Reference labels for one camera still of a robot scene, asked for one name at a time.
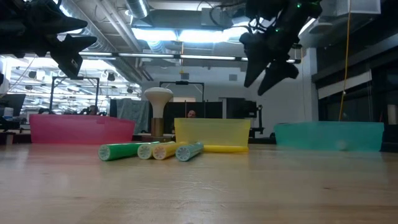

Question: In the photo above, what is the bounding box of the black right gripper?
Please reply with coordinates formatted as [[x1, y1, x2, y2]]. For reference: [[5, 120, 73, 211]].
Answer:
[[239, 9, 312, 96]]

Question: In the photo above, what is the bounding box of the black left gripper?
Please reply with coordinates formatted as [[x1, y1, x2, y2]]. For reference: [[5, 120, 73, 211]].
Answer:
[[9, 0, 98, 78]]

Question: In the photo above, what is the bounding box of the yellow BIC highlighter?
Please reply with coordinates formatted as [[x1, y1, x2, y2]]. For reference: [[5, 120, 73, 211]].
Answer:
[[202, 144, 250, 154]]

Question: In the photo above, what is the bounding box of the green Sharpie highlighter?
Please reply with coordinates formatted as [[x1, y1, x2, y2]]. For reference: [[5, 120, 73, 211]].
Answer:
[[98, 141, 160, 162]]

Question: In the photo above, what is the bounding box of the yellow fat highlighter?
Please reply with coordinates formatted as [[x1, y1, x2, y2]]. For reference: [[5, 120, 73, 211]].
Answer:
[[152, 141, 189, 161]]

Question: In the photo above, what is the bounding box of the yellow-green fat highlighter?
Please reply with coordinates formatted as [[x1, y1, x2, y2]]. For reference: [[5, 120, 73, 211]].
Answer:
[[137, 141, 177, 161]]

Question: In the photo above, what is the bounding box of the black partition panel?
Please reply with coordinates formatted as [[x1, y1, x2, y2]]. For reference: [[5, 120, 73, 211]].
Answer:
[[163, 101, 223, 134]]

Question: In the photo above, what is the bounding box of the yellow plastic bin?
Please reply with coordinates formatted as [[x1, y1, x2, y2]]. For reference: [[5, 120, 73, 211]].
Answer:
[[174, 117, 251, 147]]

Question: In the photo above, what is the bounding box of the long ceiling light bar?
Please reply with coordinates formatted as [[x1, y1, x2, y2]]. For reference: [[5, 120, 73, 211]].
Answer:
[[79, 51, 302, 65]]

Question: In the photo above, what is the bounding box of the computer monitor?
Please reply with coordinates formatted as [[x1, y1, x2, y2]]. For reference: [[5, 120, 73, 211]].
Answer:
[[0, 93, 27, 118]]

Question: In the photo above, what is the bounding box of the teal plastic bin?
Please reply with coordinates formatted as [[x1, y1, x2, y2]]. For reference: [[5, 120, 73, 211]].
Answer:
[[273, 121, 385, 152]]

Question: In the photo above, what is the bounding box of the pink plastic bin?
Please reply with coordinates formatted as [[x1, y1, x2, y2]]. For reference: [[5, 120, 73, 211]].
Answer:
[[29, 113, 136, 146]]

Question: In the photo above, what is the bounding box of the white container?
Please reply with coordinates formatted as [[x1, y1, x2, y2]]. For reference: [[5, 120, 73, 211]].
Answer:
[[2, 107, 15, 121]]

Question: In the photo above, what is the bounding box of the white ceiling ventilation unit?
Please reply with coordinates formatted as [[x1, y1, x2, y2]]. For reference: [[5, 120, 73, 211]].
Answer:
[[306, 0, 382, 35]]

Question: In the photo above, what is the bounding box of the gray cloth cover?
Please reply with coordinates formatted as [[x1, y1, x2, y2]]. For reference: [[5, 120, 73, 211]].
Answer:
[[116, 98, 150, 134]]

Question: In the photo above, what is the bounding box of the white mushroom table lamp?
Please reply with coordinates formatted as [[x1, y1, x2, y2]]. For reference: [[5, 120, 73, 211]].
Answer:
[[141, 86, 175, 143]]

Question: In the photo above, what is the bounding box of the teal fat highlighter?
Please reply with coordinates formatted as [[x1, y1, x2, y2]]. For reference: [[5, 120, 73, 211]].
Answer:
[[175, 142, 205, 162]]

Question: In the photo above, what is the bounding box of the black metal frame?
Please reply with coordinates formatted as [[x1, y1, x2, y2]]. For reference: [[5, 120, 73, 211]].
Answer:
[[49, 76, 101, 116]]

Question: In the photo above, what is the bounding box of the silver round air duct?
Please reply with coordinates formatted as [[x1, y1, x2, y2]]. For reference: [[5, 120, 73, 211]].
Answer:
[[124, 0, 150, 19]]

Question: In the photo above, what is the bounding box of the yellow hanging cable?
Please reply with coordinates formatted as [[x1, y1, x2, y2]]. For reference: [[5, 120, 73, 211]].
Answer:
[[338, 0, 353, 122]]

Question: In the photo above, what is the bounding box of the black frame with camera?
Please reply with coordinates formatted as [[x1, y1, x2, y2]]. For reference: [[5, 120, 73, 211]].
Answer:
[[159, 80, 205, 102]]

